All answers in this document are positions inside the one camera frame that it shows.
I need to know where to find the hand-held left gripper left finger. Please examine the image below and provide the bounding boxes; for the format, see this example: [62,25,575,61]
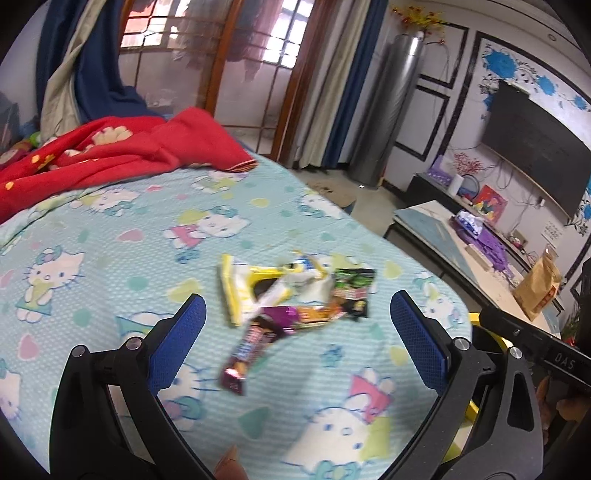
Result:
[48,294,219,480]

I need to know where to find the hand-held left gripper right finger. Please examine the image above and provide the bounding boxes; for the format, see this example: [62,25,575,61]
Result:
[378,290,544,480]

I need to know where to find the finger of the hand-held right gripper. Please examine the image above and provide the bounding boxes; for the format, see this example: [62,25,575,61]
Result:
[479,305,552,358]

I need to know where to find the purple candy bar wrapper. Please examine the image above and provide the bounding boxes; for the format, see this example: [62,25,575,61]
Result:
[219,306,302,396]

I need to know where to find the green black snack wrapper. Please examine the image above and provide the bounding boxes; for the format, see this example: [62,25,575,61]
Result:
[331,266,378,320]

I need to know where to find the yellow white wrapper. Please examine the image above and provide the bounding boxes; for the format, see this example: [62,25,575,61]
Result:
[217,251,334,329]

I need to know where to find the orange wrapper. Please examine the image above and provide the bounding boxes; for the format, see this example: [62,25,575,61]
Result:
[291,300,348,330]

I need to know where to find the person's right hand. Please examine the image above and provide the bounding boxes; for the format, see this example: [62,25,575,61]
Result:
[536,376,591,446]

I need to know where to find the person's left hand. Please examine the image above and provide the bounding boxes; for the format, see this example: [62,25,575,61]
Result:
[216,445,248,480]

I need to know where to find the brown paper bag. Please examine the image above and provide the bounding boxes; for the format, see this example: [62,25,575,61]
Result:
[512,248,563,322]

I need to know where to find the purple cloth bundle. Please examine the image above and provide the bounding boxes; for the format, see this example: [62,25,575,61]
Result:
[450,216,523,284]

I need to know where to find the cartoon cat printed bedsheet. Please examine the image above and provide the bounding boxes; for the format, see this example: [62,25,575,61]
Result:
[0,152,472,480]

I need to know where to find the marble top coffee table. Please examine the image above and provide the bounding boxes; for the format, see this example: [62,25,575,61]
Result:
[384,200,568,340]

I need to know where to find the blue white tissue pack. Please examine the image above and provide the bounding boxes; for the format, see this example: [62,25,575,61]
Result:
[454,209,485,237]

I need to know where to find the colourful painting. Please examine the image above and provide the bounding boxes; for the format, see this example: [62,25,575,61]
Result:
[473,185,509,219]

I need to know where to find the dark television cabinet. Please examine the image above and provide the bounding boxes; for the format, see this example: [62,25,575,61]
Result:
[406,172,532,243]

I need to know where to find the white vase with red flowers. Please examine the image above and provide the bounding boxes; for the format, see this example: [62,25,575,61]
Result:
[449,151,485,198]

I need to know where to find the purple box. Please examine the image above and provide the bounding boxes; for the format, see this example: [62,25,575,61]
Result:
[427,154,456,186]

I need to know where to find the black television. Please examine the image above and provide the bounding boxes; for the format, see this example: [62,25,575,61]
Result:
[481,80,591,219]

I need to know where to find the red blanket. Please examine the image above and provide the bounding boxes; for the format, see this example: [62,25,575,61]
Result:
[0,107,259,228]

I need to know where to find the silver tower air conditioner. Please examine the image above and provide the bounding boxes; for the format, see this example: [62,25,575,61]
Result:
[348,33,426,188]

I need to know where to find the blue curtain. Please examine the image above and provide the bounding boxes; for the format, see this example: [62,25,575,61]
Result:
[323,0,391,169]
[36,0,164,136]

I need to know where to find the beige curtain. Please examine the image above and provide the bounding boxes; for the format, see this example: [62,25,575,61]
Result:
[298,0,370,171]
[39,0,127,141]

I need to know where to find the wooden framed glass door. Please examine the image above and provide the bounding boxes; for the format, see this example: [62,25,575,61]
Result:
[111,0,342,162]

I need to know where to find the hanging clothes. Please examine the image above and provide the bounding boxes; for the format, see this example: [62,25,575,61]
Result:
[171,0,305,81]

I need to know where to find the yellow artificial flowers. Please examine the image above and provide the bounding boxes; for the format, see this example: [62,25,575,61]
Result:
[389,4,450,45]

